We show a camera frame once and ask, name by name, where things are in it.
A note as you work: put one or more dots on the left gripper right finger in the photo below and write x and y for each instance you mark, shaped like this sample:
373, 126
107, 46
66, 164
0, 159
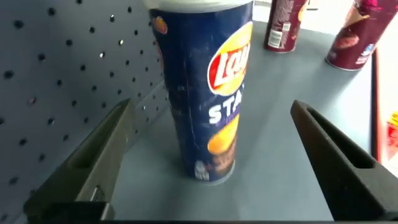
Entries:
339, 174

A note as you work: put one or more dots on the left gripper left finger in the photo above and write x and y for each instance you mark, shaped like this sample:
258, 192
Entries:
90, 168

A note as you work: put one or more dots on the grey shop shelf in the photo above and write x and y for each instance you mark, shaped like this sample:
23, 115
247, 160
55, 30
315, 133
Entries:
62, 77

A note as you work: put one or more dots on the maroon chips can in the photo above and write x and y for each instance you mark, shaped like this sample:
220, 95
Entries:
357, 37
282, 26

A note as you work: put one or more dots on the dark blue chips can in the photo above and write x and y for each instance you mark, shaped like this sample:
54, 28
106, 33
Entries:
205, 90

